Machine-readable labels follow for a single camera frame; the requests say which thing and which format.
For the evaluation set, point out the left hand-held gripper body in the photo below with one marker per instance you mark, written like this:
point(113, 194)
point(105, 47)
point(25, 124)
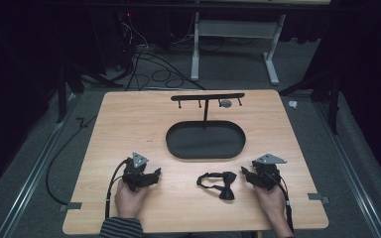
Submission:
point(135, 172)

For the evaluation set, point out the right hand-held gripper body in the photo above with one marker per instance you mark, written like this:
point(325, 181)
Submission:
point(268, 173)

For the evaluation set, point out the black bow tie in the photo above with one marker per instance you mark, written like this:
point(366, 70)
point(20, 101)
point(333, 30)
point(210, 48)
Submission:
point(223, 185)

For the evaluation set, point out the black hook rack with tray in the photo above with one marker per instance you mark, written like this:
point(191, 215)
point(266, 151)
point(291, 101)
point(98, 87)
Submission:
point(205, 140)

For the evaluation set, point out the person's right hand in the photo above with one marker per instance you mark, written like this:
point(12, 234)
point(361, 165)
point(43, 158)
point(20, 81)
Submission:
point(271, 201)

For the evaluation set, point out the person's left hand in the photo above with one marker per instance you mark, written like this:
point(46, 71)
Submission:
point(129, 201)

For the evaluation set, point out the grey tape strip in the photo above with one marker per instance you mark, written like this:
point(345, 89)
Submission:
point(70, 206)
point(318, 197)

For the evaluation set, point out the grey round table grommet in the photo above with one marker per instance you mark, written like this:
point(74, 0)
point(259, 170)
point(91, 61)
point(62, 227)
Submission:
point(225, 103)

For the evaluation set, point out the white crumpled scrap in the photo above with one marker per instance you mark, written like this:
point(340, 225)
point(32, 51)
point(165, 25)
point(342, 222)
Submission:
point(292, 104)

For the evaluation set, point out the black metal stand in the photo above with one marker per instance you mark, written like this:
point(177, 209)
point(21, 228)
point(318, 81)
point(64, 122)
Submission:
point(66, 82)
point(330, 95)

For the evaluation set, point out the metal floor rail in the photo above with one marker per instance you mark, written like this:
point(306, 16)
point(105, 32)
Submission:
point(33, 175)
point(350, 168)

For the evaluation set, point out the white metal desk frame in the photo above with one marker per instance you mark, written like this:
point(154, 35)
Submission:
point(234, 29)

